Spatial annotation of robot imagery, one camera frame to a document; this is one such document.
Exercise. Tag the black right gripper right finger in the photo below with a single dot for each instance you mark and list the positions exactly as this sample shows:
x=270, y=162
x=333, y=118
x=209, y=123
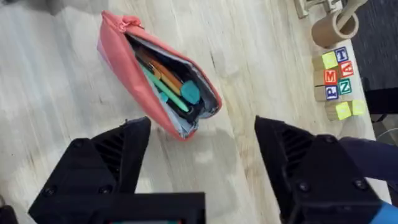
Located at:
x=314, y=183

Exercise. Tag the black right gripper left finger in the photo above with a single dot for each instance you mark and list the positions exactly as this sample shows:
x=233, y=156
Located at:
x=90, y=168

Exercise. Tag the pink zip pencil bag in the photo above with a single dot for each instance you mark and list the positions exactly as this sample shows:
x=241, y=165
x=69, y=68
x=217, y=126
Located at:
x=155, y=77

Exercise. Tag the heap of letter toy blocks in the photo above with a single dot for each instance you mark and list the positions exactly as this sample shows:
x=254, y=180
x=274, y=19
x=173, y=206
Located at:
x=337, y=82

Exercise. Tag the brown cardboard tape roll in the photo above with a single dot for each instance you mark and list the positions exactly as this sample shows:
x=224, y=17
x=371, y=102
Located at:
x=329, y=31

